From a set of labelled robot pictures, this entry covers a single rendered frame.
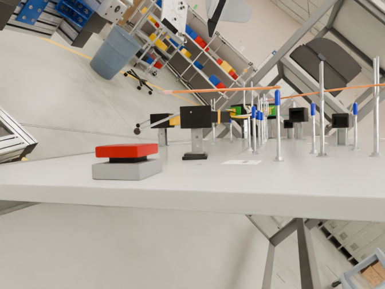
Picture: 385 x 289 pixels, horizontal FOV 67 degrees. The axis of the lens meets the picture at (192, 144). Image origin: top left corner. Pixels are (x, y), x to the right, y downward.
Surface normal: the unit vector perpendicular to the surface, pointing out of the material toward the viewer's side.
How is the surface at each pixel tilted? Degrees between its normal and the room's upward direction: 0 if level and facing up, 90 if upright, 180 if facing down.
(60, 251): 0
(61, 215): 0
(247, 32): 90
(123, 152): 90
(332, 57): 90
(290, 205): 90
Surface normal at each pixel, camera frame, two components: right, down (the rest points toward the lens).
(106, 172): -0.32, 0.06
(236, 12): -0.11, 0.31
